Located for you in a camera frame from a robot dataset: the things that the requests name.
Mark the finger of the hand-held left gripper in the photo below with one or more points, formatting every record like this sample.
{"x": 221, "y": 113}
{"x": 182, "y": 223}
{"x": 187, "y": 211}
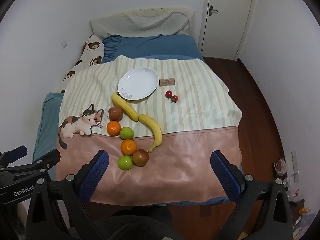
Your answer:
{"x": 47, "y": 158}
{"x": 17, "y": 152}

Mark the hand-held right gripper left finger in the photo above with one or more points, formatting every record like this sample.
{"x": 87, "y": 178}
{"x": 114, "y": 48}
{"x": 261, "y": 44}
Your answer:
{"x": 96, "y": 175}

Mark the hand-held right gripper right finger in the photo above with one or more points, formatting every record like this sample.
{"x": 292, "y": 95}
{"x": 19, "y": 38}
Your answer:
{"x": 225, "y": 177}

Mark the green apple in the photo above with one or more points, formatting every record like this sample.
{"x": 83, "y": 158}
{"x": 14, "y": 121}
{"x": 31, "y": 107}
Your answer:
{"x": 126, "y": 133}
{"x": 125, "y": 162}

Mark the orange tangerine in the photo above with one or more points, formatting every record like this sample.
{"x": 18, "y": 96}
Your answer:
{"x": 113, "y": 128}
{"x": 128, "y": 147}

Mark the red-brown apple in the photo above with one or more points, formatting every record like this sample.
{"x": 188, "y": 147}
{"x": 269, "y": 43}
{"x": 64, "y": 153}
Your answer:
{"x": 140, "y": 157}
{"x": 115, "y": 113}

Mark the yellow banana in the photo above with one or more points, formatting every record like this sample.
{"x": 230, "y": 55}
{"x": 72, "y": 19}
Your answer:
{"x": 125, "y": 107}
{"x": 155, "y": 130}

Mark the white oval plate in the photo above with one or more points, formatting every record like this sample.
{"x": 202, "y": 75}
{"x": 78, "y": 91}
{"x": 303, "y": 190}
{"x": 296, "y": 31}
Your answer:
{"x": 138, "y": 82}

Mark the striped cat print blanket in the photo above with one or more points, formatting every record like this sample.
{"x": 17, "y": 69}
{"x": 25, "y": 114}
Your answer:
{"x": 180, "y": 155}

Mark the clear plastic bag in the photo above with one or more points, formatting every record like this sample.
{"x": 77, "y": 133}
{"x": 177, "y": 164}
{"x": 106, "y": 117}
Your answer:
{"x": 280, "y": 167}

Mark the white power strip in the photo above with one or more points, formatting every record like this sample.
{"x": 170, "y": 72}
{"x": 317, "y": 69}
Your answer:
{"x": 295, "y": 165}

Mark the red cherry tomato with stem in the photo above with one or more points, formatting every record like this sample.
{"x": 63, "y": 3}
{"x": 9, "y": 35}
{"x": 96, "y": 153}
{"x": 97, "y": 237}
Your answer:
{"x": 174, "y": 98}

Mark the bear print pillow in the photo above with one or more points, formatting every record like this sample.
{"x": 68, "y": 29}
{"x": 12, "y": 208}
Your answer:
{"x": 92, "y": 52}

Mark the blue pillow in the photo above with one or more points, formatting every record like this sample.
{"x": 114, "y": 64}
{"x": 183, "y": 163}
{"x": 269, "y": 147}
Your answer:
{"x": 155, "y": 46}

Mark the white door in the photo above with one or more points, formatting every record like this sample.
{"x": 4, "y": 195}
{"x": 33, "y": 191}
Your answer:
{"x": 225, "y": 30}

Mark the grey quilted pillow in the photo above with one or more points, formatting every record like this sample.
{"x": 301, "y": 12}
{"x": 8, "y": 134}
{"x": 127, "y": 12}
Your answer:
{"x": 140, "y": 23}

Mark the cream fleece headboard cover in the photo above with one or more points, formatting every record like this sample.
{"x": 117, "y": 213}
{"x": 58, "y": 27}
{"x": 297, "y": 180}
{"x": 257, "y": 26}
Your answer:
{"x": 160, "y": 9}

